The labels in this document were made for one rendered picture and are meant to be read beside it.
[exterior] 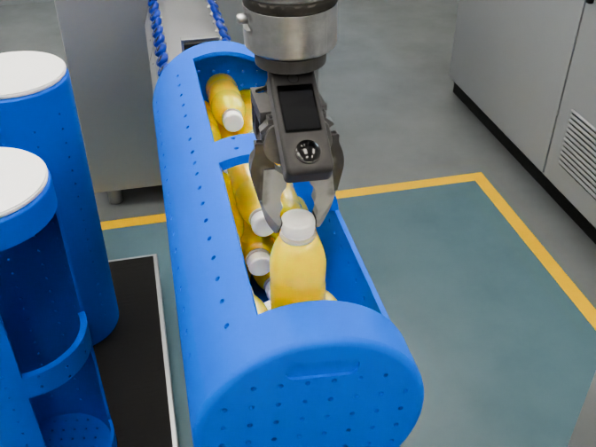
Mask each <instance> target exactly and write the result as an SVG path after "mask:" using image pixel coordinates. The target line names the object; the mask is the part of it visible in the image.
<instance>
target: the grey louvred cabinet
mask: <svg viewBox="0 0 596 447"><path fill-rule="evenodd" d="M449 77H450V78H451V79H452V80H453V81H454V87H453V92H454V93H455V95H456V96H457V97H458V98H459V99H460V100H461V101H462V102H463V103H464V104H465V105H466V106H467V107H468V109H469V110H470V111H471V112H472V113H473V114H474V115H475V116H476V117H477V118H478V119H479V120H480V121H481V123H482V124H483V125H484V126H485V127H486V128H487V129H488V130H489V131H490V132H491V133H492V134H493V135H494V137H495V138H496V139H497V140H498V141H499V142H500V143H501V144H502V145H503V146H504V147H505V148H506V150H507V151H508V152H509V153H510V154H512V156H513V157H514V158H515V159H516V160H517V161H518V162H520V164H521V165H522V166H523V167H524V168H525V169H526V170H527V171H528V172H529V173H530V174H531V175H532V177H533V178H534V179H535V180H536V181H537V182H538V183H539V184H540V185H541V186H542V187H543V188H544V189H545V191H546V192H547V193H548V194H549V195H550V196H551V197H552V198H553V199H554V200H555V201H556V202H557V203H558V205H559V206H560V207H561V208H562V209H563V210H564V211H565V212H566V213H567V214H568V215H569V216H570V218H571V219H572V220H573V221H574V222H575V223H576V224H577V225H578V226H579V227H580V228H581V229H582V230H583V231H584V233H585V234H586V235H587V236H588V237H589V238H590V239H591V240H592V241H593V242H594V243H595V244H596V0H459V8H458V16H457V22H456V28H455V35H454V42H453V48H452V54H451V67H450V73H449Z"/></svg>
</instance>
